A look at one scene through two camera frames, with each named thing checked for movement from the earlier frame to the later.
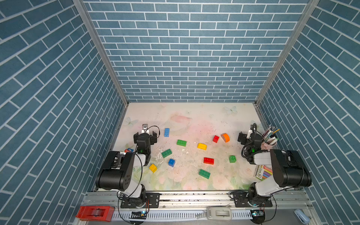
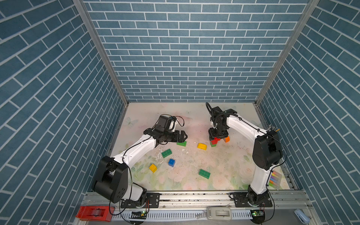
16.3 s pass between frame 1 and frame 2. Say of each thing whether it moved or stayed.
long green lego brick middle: stayed
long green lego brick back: stayed
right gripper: moved
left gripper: moved
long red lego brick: moved
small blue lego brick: stayed
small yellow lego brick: stayed
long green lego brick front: stayed
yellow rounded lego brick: stayed
